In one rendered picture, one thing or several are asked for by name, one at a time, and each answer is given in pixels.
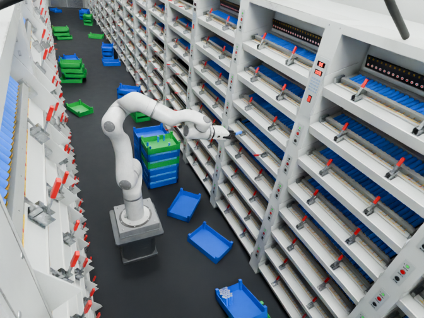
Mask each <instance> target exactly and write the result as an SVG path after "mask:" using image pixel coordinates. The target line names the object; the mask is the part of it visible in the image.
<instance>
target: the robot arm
mask: <svg viewBox="0 0 424 318"><path fill-rule="evenodd" d="M133 112H141V113H143V114H145V115H147V116H149V117H151V118H153V119H155V120H157V121H159V122H161V123H163V124H165V125H167V126H170V127H174V126H176V125H177V124H178V123H180V122H185V121H187V122H193V124H188V123H187V124H186V125H185V126H184V129H183V134H184V137H185V138H186V139H206V140H210V139H219V140H227V139H231V138H234V137H235V135H236V133H235V132H234V131H232V130H227V129H225V128H224V127H223V126H211V120H210V118H209V117H207V116H205V115H204V114H202V113H200V112H197V111H195V110H191V109H185V110H180V111H174V110H172V109H170V108H168V107H166V106H164V105H162V104H161V103H159V102H157V101H155V100H153V99H151V98H149V97H147V96H146V95H143V94H142V93H138V92H131V93H128V94H127V95H125V96H123V97H122V98H120V99H118V100H116V101H115V102H114V103H113V104H112V105H111V106H110V107H109V109H108V111H107V112H106V113H105V115H104V116H103V118H102V130H103V132H104V134H105V135H106V136H108V137H109V138H110V140H111V142H112V146H113V148H114V153H115V173H116V181H117V184H118V186H119V187H120V188H121V189H122V194H123V198H124V205H125V210H124V211H123V212H122V215H121V218H122V221H123V222H124V223H125V224H126V225H131V226H136V225H140V224H142V223H144V222H145V221H146V220H147V219H148V218H149V216H150V212H149V209H148V208H147V207H145V206H143V197H142V191H141V184H142V173H143V172H142V166H141V163H140V162H139V161H138V160H137V159H135V158H133V151H132V147H131V142H130V139H129V136H128V135H127V134H126V133H125V132H124V131H123V128H122V125H123V122H124V120H125V118H126V117H127V116H128V115H129V114H130V113H133Z"/></svg>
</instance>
